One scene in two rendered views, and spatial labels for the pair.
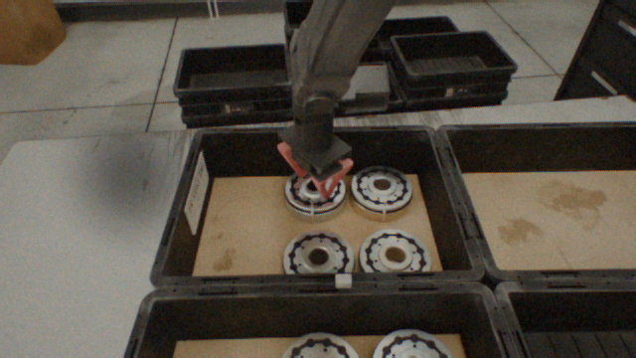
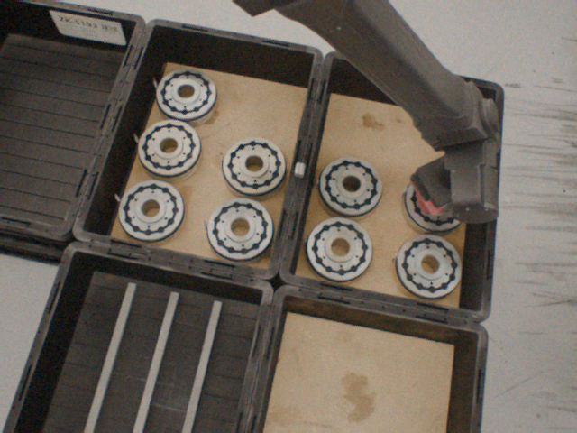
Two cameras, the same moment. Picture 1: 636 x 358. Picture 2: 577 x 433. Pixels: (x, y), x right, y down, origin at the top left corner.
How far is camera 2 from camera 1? 0.60 m
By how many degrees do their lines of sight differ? 52
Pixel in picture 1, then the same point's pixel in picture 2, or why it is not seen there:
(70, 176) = (528, 24)
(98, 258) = not seen: hidden behind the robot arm
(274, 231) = (398, 164)
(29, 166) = not seen: outside the picture
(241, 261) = (369, 134)
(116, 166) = (541, 60)
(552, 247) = (332, 419)
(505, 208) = (390, 400)
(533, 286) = (263, 313)
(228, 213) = not seen: hidden behind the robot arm
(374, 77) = (467, 187)
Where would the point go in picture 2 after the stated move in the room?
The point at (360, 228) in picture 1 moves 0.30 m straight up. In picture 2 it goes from (389, 240) to (443, 155)
